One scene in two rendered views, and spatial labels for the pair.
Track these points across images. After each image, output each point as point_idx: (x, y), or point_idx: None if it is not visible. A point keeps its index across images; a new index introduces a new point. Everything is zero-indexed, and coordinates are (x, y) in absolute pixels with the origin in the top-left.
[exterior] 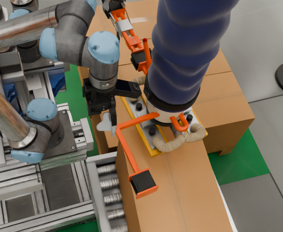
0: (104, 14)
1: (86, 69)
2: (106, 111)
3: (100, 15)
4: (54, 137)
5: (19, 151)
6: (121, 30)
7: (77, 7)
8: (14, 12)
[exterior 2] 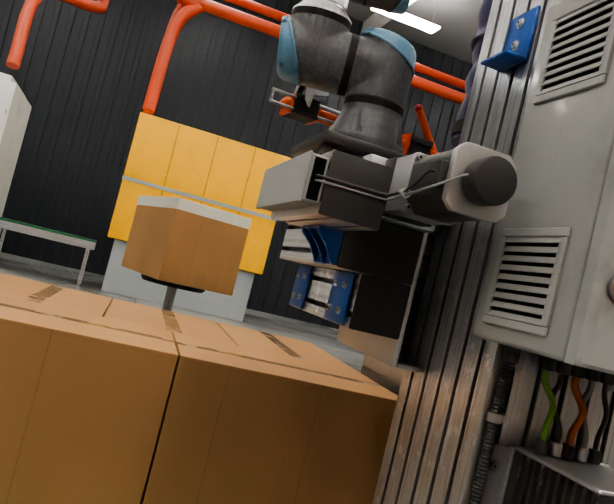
0: None
1: (160, 369)
2: (312, 379)
3: None
4: None
5: None
6: None
7: None
8: (373, 29)
